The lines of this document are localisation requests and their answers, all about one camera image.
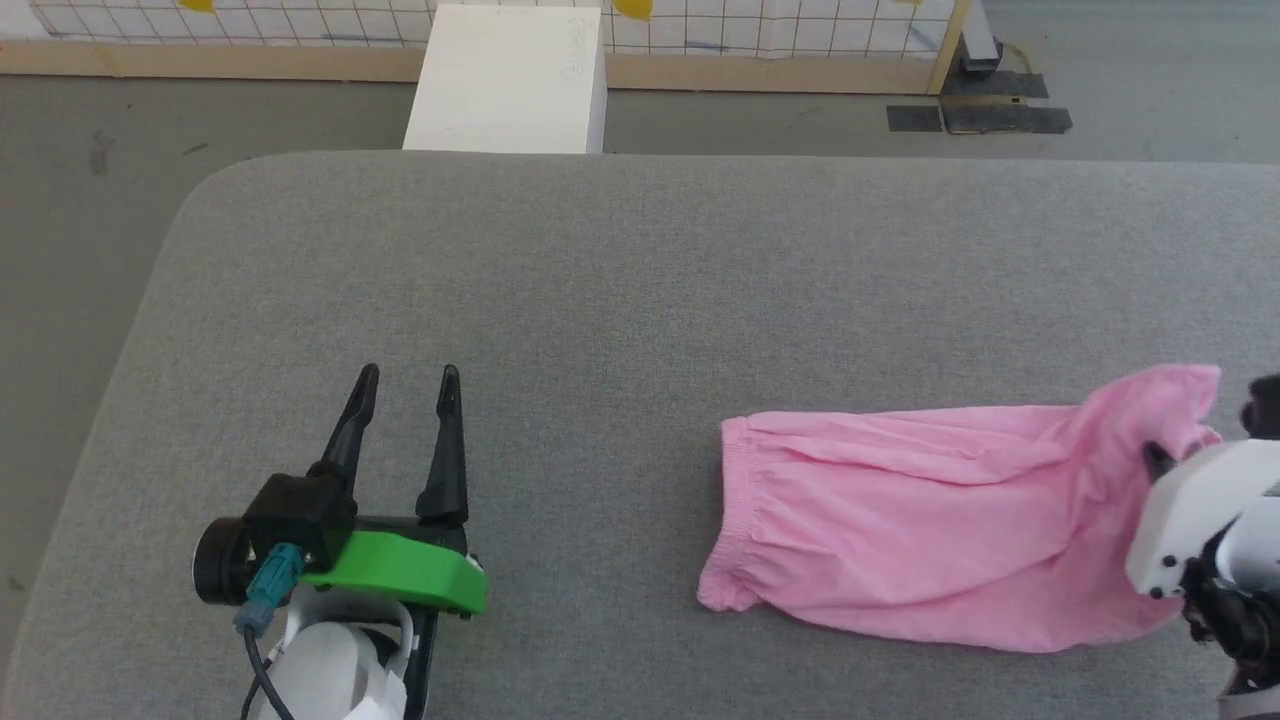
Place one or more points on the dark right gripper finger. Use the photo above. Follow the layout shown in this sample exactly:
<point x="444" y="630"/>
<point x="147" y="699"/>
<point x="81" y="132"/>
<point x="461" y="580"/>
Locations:
<point x="1160" y="462"/>

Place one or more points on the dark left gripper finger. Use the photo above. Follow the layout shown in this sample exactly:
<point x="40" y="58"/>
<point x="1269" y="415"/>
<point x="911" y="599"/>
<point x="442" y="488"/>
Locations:
<point x="446" y="450"/>
<point x="352" y="430"/>

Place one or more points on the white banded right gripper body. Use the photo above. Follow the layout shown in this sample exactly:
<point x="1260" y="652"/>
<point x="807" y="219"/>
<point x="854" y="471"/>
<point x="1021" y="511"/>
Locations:
<point x="1190" y="520"/>

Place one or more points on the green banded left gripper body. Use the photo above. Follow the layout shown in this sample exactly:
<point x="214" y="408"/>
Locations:
<point x="400" y="572"/>

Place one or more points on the pink shorts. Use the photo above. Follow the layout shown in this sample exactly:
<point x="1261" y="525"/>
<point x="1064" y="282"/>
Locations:
<point x="930" y="520"/>

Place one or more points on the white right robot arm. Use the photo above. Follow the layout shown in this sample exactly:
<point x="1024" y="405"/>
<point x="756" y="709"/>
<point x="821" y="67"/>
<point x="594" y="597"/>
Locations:
<point x="1245" y="590"/>

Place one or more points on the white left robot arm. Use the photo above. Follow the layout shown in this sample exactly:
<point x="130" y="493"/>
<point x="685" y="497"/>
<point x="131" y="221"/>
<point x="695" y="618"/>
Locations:
<point x="335" y="670"/>

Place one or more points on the grey fabric covered platform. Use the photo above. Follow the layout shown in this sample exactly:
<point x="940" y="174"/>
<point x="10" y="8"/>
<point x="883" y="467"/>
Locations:
<point x="600" y="300"/>

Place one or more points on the white foam block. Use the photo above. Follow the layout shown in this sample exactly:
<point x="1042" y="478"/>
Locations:
<point x="510" y="85"/>

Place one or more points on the lemon print grid screen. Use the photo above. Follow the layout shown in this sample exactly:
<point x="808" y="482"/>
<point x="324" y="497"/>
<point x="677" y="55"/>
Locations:
<point x="300" y="20"/>

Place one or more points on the small black floor mat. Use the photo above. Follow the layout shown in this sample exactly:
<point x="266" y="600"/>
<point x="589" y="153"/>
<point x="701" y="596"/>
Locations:
<point x="914" y="119"/>

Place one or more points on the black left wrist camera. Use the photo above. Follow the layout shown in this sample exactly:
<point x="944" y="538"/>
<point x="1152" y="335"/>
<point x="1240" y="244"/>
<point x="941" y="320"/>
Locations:
<point x="290" y="530"/>

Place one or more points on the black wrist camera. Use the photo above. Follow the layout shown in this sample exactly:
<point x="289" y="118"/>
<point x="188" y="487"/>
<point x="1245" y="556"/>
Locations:
<point x="290" y="530"/>
<point x="1264" y="405"/>

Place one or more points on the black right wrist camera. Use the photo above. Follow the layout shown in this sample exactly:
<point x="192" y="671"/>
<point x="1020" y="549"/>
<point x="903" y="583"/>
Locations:
<point x="1264" y="405"/>

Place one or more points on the wooden screen frame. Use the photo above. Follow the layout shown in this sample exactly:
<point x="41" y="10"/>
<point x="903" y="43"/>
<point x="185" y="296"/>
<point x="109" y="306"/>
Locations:
<point x="200" y="62"/>

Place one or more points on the grey metal frame foot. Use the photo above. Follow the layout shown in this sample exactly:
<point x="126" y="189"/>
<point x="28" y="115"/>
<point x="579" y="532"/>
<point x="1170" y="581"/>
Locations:
<point x="980" y="45"/>

